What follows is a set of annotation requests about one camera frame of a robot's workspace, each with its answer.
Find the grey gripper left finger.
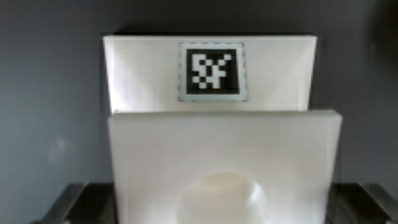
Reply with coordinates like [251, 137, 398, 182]
[31, 183, 118, 224]

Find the white lamp base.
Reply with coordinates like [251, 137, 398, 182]
[104, 35, 342, 224]

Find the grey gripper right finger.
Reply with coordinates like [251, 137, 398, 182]
[326, 183, 398, 224]

